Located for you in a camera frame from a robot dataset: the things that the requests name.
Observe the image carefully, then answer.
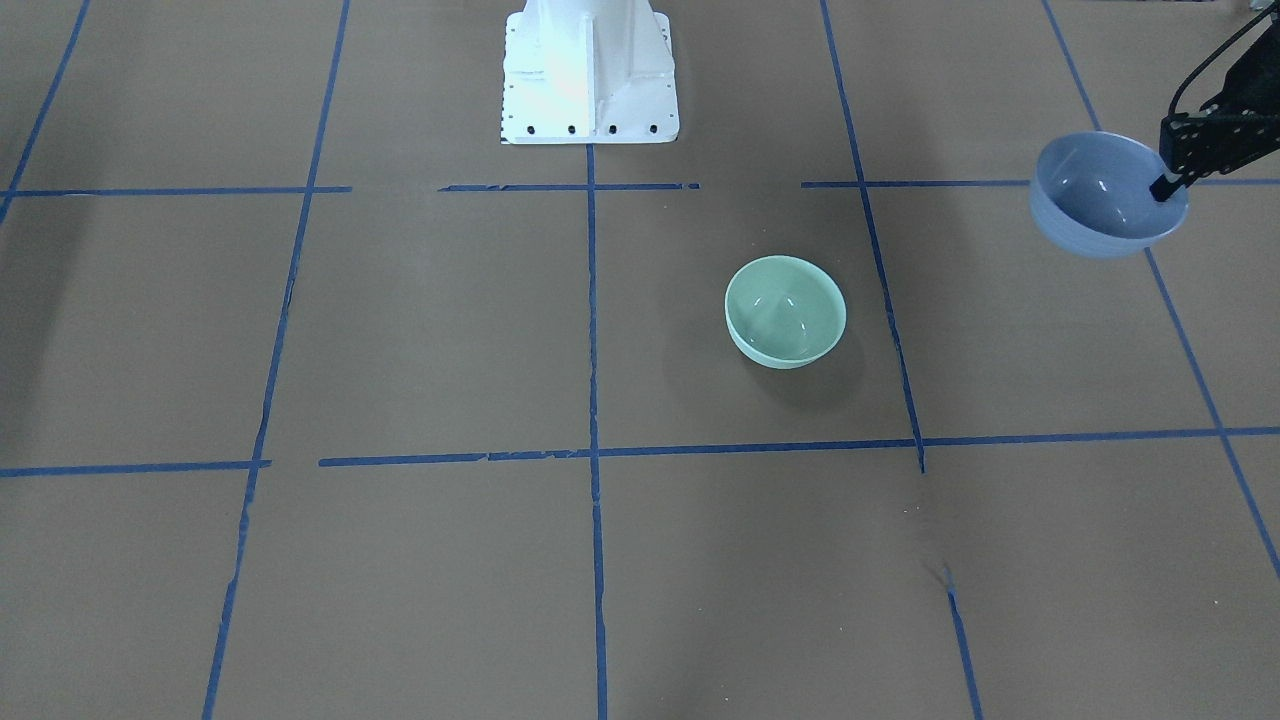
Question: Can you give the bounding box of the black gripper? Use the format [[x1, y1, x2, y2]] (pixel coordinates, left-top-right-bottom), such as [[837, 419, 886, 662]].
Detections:
[[1149, 40, 1279, 202]]

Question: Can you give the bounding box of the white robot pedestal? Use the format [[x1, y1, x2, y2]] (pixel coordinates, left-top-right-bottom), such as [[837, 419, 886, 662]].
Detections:
[[500, 1, 681, 145]]

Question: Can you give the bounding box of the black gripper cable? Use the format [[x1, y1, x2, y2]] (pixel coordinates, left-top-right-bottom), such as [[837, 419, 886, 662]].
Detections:
[[1169, 3, 1280, 117]]

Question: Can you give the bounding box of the green bowl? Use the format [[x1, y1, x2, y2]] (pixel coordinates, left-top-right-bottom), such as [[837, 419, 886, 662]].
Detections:
[[723, 255, 849, 370]]

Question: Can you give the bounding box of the blue bowl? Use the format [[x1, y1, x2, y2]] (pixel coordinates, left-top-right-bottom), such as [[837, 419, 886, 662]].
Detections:
[[1029, 131, 1189, 259]]

